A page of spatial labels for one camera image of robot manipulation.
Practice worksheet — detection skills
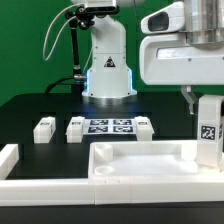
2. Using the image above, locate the white front fence bar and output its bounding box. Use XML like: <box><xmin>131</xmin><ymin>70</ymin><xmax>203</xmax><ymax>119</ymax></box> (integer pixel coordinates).
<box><xmin>0</xmin><ymin>174</ymin><xmax>224</xmax><ymax>206</ymax></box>

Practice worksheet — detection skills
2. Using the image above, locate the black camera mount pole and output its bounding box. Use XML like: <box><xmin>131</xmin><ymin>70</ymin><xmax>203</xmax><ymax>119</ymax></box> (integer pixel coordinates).
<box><xmin>65</xmin><ymin>11</ymin><xmax>84</xmax><ymax>94</ymax></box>

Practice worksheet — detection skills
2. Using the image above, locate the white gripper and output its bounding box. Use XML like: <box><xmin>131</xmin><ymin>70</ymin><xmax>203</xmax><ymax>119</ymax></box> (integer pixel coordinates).
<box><xmin>139</xmin><ymin>33</ymin><xmax>224</xmax><ymax>115</ymax></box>

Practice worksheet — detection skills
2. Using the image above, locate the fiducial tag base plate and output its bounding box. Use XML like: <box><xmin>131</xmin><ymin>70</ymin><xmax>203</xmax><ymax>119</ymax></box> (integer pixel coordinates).
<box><xmin>83</xmin><ymin>119</ymin><xmax>136</xmax><ymax>135</ymax></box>

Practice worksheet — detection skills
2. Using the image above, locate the white desk top tray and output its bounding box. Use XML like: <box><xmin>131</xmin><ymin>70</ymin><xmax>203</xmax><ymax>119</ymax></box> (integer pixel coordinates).
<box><xmin>88</xmin><ymin>140</ymin><xmax>221</xmax><ymax>178</ymax></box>

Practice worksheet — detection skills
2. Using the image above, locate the grey looped cable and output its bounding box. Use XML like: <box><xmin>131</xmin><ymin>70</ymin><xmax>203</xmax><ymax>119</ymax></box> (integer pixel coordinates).
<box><xmin>42</xmin><ymin>3</ymin><xmax>81</xmax><ymax>62</ymax></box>

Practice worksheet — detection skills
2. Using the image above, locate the white left fence bar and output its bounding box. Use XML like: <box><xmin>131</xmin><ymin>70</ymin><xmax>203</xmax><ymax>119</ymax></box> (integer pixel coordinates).
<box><xmin>0</xmin><ymin>144</ymin><xmax>19</xmax><ymax>180</ymax></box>

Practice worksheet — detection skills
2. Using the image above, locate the white fence bar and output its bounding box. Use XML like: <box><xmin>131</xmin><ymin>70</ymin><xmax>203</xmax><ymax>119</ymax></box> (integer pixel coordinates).
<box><xmin>0</xmin><ymin>174</ymin><xmax>224</xmax><ymax>206</ymax></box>
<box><xmin>0</xmin><ymin>144</ymin><xmax>19</xmax><ymax>180</ymax></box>

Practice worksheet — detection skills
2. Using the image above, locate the black cable on table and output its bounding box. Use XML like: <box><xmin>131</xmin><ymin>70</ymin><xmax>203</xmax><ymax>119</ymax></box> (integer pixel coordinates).
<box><xmin>44</xmin><ymin>76</ymin><xmax>78</xmax><ymax>94</ymax></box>

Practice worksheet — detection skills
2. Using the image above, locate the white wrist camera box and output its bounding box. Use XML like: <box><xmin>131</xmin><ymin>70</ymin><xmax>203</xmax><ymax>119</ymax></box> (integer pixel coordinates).
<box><xmin>141</xmin><ymin>1</ymin><xmax>185</xmax><ymax>34</ymax></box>

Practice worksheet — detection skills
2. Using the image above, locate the black camera on pole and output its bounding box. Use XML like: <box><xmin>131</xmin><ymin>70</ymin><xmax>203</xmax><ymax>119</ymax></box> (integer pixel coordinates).
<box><xmin>79</xmin><ymin>0</ymin><xmax>119</xmax><ymax>14</ymax></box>

